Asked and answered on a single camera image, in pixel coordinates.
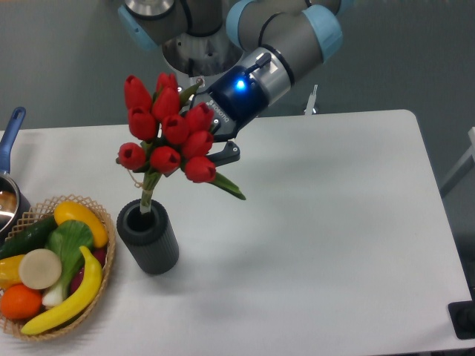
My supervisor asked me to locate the purple red vegetable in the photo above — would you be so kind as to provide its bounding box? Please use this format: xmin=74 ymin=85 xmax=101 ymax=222
xmin=69 ymin=247 xmax=107 ymax=295

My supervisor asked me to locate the woven wicker basket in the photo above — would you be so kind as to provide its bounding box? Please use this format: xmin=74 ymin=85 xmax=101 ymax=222
xmin=1 ymin=194 xmax=116 ymax=342

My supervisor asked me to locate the green cucumber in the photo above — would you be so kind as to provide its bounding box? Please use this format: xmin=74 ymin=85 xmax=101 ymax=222
xmin=1 ymin=216 xmax=57 ymax=259

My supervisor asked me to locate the orange fruit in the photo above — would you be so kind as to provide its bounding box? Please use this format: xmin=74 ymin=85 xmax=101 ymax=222
xmin=1 ymin=284 xmax=42 ymax=320

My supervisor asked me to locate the green bok choy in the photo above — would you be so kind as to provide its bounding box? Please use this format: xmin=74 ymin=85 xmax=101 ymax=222
xmin=42 ymin=220 xmax=94 ymax=309

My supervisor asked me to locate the red tulip bouquet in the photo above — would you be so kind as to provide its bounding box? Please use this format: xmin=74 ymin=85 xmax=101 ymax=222
xmin=116 ymin=73 xmax=245 ymax=216

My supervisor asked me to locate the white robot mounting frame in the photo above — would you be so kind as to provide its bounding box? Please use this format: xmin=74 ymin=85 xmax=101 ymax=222
xmin=304 ymin=84 xmax=318 ymax=116

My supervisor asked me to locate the yellow pepper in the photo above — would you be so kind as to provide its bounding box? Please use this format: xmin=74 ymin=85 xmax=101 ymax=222
xmin=0 ymin=254 xmax=25 ymax=290

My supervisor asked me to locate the black device at table edge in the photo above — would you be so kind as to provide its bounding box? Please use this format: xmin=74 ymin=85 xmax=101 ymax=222
xmin=448 ymin=300 xmax=474 ymax=340

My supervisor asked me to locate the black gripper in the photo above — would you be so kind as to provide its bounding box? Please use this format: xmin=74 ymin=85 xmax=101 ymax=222
xmin=191 ymin=65 xmax=269 ymax=167

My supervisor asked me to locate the beige round disc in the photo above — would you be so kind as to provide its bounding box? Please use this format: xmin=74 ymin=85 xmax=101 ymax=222
xmin=19 ymin=248 xmax=62 ymax=290

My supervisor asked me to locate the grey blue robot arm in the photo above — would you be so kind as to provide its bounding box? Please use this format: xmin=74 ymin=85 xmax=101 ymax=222
xmin=118 ymin=1 xmax=351 ymax=165

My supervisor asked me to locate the yellow banana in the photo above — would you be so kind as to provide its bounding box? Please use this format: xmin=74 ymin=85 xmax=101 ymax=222
xmin=20 ymin=245 xmax=102 ymax=335

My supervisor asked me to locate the blue handled saucepan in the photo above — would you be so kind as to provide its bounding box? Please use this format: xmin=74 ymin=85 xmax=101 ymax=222
xmin=1 ymin=107 xmax=30 ymax=245

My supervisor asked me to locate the white frame at right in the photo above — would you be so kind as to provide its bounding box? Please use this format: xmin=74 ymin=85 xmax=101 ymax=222
xmin=439 ymin=127 xmax=474 ymax=199

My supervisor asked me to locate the dark grey ribbed vase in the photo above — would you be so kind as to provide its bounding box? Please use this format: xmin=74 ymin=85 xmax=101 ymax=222
xmin=116 ymin=200 xmax=179 ymax=275

